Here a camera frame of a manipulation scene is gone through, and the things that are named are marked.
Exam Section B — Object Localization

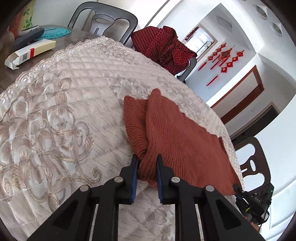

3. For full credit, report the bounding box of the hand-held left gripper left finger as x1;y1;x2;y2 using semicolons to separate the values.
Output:
26;154;139;241

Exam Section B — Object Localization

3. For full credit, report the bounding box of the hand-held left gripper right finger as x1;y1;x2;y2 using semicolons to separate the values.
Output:
156;155;266;241

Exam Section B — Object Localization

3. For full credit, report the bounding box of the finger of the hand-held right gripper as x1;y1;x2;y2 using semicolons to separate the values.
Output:
233;184;246;202

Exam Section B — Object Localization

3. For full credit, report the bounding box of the rust knit sweater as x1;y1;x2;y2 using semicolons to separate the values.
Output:
123;88;242;195

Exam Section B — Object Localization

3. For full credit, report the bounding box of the person's right hand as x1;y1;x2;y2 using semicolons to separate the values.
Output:
244;214;262;232

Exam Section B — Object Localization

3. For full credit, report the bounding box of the dark plastic chair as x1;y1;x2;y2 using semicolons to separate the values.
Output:
174;57;197;82
67;1;138;48
232;136;271;186

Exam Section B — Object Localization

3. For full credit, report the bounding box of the beige quilted table cover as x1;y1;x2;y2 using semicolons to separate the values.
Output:
0;36;243;241

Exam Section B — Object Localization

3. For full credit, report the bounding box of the red checked garment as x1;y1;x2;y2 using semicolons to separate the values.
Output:
131;26;197;75

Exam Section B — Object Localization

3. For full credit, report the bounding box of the red knot centre ornament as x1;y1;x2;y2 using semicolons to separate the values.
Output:
210;45;235;70

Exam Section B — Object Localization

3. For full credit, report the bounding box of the recessed ceiling light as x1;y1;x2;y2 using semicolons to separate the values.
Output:
253;4;268;20
270;22;283;37

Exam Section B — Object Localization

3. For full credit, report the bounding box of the white carton box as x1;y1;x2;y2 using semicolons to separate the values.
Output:
5;39;56;69

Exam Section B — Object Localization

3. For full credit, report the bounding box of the teal crochet mat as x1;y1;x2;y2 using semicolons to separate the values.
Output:
35;26;71;40

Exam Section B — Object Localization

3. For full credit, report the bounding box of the dark long case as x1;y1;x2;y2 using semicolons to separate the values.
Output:
13;28;45;49

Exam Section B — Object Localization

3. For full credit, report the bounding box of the white remote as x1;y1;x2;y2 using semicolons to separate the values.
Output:
18;26;44;36

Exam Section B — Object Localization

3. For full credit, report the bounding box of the green floral bag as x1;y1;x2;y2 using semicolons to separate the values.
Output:
18;0;36;32

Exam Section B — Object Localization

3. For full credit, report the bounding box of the pink gift bag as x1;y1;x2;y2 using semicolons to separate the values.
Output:
9;5;26;35

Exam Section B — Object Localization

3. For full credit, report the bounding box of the brown wooden door frame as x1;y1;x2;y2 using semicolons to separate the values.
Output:
210;65;264;123

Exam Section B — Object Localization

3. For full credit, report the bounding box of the red knot string decoration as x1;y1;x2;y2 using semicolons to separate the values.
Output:
198;43;227;71
206;50;245;87

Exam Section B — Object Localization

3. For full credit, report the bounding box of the red chili string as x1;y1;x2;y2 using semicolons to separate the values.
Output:
185;26;200;42

